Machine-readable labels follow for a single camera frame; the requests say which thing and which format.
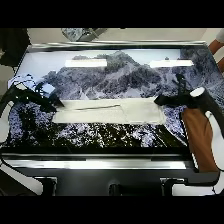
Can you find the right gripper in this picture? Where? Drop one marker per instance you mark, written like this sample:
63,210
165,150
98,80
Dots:
168,100

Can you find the white shirt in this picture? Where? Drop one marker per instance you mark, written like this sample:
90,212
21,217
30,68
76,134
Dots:
110,113

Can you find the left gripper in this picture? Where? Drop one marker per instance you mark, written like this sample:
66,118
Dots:
49,102

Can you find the grey patterned garment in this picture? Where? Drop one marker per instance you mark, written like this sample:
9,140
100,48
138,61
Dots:
78,34

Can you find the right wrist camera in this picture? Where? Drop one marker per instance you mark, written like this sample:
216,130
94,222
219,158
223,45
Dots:
181,83

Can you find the brown garment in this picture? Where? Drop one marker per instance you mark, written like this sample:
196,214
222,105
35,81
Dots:
199,140

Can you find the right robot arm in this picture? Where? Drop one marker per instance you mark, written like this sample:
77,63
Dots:
213,116

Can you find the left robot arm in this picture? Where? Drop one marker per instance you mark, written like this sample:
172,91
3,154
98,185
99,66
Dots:
20,94

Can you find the silver frame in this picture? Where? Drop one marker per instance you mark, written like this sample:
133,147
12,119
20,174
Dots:
100,164

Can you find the person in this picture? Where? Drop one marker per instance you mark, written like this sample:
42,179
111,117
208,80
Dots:
217,46

